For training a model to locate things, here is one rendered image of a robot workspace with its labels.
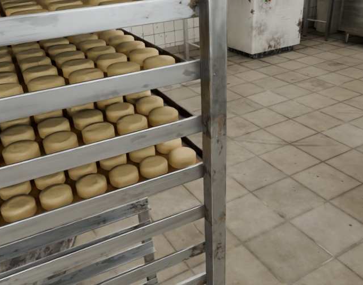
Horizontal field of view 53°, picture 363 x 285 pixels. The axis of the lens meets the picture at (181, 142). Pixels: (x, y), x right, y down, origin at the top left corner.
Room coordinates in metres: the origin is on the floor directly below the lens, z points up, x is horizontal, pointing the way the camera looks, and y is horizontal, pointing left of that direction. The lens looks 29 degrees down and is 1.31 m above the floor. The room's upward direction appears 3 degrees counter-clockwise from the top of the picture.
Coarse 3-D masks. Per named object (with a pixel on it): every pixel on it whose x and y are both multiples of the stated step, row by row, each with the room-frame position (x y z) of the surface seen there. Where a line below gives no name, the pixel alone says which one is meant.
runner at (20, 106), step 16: (176, 64) 0.51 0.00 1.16; (192, 64) 0.53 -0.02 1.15; (96, 80) 0.46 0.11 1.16; (112, 80) 0.47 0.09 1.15; (128, 80) 0.48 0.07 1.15; (144, 80) 0.49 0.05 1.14; (160, 80) 0.50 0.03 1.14; (176, 80) 0.51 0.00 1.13; (16, 96) 0.42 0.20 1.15; (32, 96) 0.43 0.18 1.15; (48, 96) 0.44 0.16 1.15; (64, 96) 0.45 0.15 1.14; (80, 96) 0.45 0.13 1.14; (96, 96) 0.46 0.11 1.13; (112, 96) 0.47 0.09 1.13; (0, 112) 0.41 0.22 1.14; (16, 112) 0.42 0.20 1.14; (32, 112) 0.43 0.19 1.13
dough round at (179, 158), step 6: (174, 150) 0.58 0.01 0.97; (180, 150) 0.58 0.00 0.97; (186, 150) 0.58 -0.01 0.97; (192, 150) 0.58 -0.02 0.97; (168, 156) 0.57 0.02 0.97; (174, 156) 0.56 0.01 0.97; (180, 156) 0.56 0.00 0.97; (186, 156) 0.56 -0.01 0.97; (192, 156) 0.56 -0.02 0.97; (174, 162) 0.55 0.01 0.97; (180, 162) 0.55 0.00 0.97; (186, 162) 0.55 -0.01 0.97; (192, 162) 0.56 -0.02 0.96; (180, 168) 0.55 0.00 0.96
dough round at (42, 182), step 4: (56, 172) 0.53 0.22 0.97; (60, 172) 0.53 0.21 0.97; (44, 176) 0.52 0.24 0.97; (48, 176) 0.52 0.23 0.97; (52, 176) 0.52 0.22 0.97; (56, 176) 0.52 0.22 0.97; (60, 176) 0.52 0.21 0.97; (64, 176) 0.54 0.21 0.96; (36, 180) 0.51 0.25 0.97; (40, 180) 0.51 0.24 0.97; (44, 180) 0.51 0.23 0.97; (48, 180) 0.51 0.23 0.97; (52, 180) 0.51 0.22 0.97; (56, 180) 0.51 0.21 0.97; (60, 180) 0.52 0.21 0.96; (64, 180) 0.53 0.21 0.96; (36, 184) 0.51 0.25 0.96; (40, 184) 0.51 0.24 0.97; (44, 184) 0.51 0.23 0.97; (48, 184) 0.51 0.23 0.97; (52, 184) 0.51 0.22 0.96; (40, 188) 0.51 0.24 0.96
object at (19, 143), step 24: (120, 96) 0.65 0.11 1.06; (144, 96) 0.65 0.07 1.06; (24, 120) 0.57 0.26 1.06; (48, 120) 0.55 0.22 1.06; (72, 120) 0.59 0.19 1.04; (96, 120) 0.55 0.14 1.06; (120, 120) 0.54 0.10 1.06; (144, 120) 0.53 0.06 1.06; (168, 120) 0.54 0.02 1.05; (0, 144) 0.52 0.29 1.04; (24, 144) 0.47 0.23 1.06; (48, 144) 0.47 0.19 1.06; (72, 144) 0.48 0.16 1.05
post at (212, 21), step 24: (216, 0) 0.51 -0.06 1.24; (216, 24) 0.51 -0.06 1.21; (216, 48) 0.51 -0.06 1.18; (216, 72) 0.51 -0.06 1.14; (216, 96) 0.51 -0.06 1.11; (216, 120) 0.51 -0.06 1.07; (216, 144) 0.51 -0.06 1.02; (216, 168) 0.51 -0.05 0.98; (216, 192) 0.51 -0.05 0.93; (216, 216) 0.51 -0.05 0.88; (216, 240) 0.51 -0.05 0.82; (216, 264) 0.51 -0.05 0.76
